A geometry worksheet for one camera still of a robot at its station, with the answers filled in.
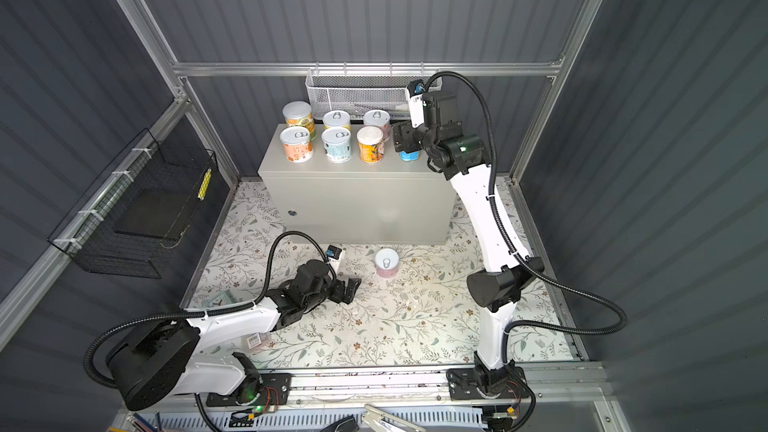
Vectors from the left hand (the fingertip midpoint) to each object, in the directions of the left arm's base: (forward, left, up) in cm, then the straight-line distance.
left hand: (349, 275), depth 87 cm
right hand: (+20, -19, +38) cm, 47 cm away
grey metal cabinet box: (+15, -13, +15) cm, 25 cm away
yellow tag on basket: (+20, +39, +20) cm, 48 cm away
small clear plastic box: (-16, +24, -4) cm, 29 cm away
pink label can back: (+4, -12, 0) cm, 12 cm away
